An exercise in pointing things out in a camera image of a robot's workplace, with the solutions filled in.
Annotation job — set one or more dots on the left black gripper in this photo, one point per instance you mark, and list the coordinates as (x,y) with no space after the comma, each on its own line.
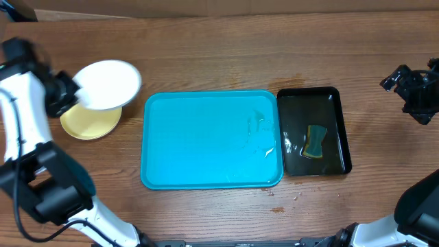
(72,87)

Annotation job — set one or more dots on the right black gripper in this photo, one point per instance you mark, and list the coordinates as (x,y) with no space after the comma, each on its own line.
(409,79)

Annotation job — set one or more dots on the green rimmed plate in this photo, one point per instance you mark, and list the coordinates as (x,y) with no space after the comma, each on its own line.
(85,124)

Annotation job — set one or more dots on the white plate with sauce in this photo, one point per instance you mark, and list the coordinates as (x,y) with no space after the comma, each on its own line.
(107,84)

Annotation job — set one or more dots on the green yellow sponge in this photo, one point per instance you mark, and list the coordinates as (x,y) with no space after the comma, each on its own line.
(314,139)

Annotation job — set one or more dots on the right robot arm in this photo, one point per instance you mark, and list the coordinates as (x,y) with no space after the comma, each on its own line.
(415,218)

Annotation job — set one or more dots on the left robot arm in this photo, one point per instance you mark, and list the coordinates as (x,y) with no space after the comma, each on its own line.
(42,179)

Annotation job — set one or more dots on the black water tray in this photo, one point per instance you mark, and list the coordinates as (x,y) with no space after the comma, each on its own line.
(322,106)

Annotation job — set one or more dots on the teal plastic tray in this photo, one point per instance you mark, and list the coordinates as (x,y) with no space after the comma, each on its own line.
(211,140)

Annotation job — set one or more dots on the dark object top-left corner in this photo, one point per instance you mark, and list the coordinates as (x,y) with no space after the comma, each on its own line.
(18,11)

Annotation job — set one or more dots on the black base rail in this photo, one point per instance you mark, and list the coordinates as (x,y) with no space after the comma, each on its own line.
(303,242)

